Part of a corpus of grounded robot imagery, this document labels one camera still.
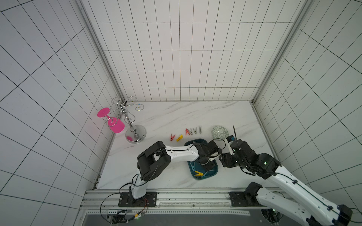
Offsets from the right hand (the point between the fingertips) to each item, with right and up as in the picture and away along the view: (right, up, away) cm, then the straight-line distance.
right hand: (219, 157), depth 75 cm
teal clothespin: (-5, -11, +6) cm, 13 cm away
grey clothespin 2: (-11, +11, +26) cm, 30 cm away
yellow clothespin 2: (-10, -12, +6) cm, 17 cm away
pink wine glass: (-63, +16, +15) cm, 67 cm away
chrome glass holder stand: (-53, +10, +23) cm, 58 cm away
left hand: (-6, -9, +9) cm, 14 cm away
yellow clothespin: (-22, +7, +20) cm, 31 cm away
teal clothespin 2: (-14, -9, +9) cm, 18 cm away
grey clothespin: (-7, +12, +26) cm, 29 cm away
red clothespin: (-17, +11, +26) cm, 33 cm away
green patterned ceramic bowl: (+6, +10, +23) cm, 26 cm away
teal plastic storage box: (-12, -10, +7) cm, 16 cm away
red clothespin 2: (-27, +7, +23) cm, 36 cm away
